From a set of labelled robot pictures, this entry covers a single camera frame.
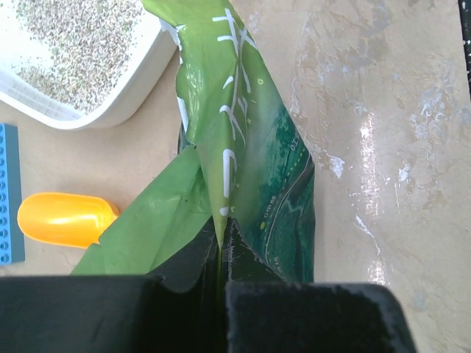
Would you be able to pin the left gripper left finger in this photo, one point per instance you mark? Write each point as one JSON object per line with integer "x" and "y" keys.
{"x": 170, "y": 309}

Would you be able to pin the orange plastic scoop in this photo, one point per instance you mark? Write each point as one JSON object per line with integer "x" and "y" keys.
{"x": 65, "y": 219}

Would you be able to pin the green litter bag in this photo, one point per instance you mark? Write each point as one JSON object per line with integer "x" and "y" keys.
{"x": 241, "y": 161}

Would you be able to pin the white litter box tray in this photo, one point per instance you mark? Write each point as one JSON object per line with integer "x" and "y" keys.
{"x": 80, "y": 64}

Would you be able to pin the blue studded plate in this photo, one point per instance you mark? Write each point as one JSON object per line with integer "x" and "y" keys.
{"x": 12, "y": 238}

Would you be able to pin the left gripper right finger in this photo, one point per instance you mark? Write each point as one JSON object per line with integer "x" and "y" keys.
{"x": 263, "y": 313}

